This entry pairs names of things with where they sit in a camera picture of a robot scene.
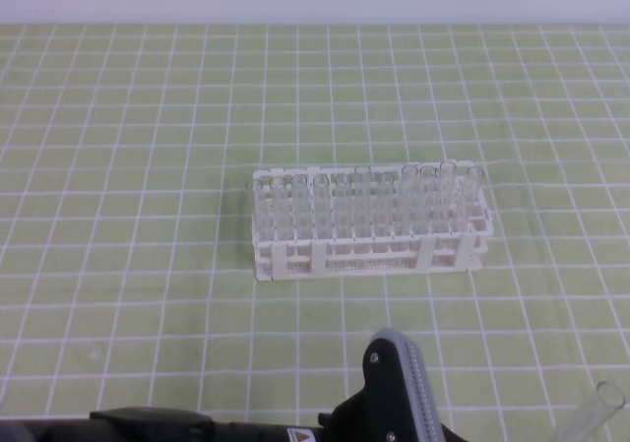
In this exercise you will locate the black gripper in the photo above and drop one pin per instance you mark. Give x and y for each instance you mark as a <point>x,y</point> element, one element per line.
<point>396,403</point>

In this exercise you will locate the clear glass test tube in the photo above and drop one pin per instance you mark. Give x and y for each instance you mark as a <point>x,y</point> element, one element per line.
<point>592,414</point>

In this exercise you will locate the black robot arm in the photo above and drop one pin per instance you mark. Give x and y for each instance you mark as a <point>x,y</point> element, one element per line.
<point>160,424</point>

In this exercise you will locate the white plastic test tube rack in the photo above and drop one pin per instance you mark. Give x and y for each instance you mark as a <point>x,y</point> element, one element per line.
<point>329,222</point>

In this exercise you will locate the green checkered tablecloth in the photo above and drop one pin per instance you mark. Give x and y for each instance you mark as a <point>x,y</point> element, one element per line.
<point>126,259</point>

